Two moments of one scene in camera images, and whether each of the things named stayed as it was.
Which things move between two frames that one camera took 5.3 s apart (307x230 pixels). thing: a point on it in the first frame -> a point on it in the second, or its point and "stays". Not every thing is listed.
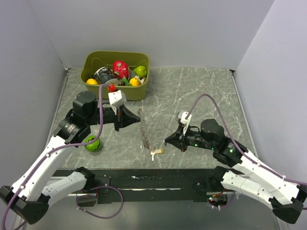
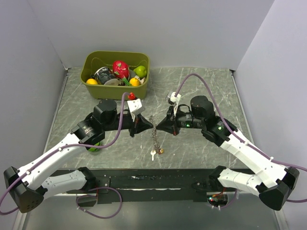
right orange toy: x=134 y=82 stays
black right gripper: x=178 y=139 -> x=170 y=123
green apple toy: x=140 y=71 stays
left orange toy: x=91 y=81 stays
